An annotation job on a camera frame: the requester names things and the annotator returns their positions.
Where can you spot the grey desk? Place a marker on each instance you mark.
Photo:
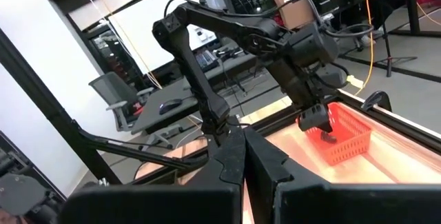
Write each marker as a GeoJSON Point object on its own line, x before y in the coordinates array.
{"type": "Point", "coordinates": [179, 91]}

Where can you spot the yellow tag label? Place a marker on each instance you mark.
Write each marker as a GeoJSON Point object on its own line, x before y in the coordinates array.
{"type": "Point", "coordinates": [355, 81]}

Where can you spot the black tripod stand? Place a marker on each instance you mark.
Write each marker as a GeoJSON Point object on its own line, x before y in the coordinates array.
{"type": "Point", "coordinates": [388, 61]}

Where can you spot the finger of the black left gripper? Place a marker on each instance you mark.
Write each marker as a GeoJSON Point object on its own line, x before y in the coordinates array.
{"type": "Point", "coordinates": [324, 117]}
{"type": "Point", "coordinates": [306, 119]}

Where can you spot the black keyboard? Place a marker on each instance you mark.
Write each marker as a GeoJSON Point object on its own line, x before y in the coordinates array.
{"type": "Point", "coordinates": [210, 60]}

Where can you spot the orange plastic basket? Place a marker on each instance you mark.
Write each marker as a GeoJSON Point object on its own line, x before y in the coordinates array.
{"type": "Point", "coordinates": [348, 138]}

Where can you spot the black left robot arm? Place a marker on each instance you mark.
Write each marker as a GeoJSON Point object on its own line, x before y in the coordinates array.
{"type": "Point", "coordinates": [200, 79]}

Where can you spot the black clamp bracket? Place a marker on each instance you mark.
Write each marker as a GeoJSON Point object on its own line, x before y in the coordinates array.
{"type": "Point", "coordinates": [367, 101]}

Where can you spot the grey round machine part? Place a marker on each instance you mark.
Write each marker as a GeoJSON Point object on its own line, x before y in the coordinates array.
{"type": "Point", "coordinates": [20, 193]}

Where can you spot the cardboard box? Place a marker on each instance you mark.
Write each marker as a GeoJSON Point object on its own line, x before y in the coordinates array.
{"type": "Point", "coordinates": [296, 10]}

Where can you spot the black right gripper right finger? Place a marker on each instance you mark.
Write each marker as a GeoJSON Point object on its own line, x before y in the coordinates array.
{"type": "Point", "coordinates": [344, 205]}

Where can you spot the black aluminium table frame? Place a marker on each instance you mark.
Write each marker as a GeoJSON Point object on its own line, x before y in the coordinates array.
{"type": "Point", "coordinates": [51, 103]}

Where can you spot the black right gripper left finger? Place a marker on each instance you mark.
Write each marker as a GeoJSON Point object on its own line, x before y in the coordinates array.
{"type": "Point", "coordinates": [155, 205]}

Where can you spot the black computer mouse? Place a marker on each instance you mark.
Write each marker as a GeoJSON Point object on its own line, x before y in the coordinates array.
{"type": "Point", "coordinates": [169, 106]}

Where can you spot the grey office chair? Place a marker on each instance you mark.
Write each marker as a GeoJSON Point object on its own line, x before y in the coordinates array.
{"type": "Point", "coordinates": [110, 93]}

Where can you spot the dark shelving unit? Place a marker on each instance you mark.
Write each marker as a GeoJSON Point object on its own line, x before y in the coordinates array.
{"type": "Point", "coordinates": [110, 55]}

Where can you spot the small brown plastic bug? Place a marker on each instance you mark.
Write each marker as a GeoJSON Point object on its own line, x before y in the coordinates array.
{"type": "Point", "coordinates": [329, 138]}

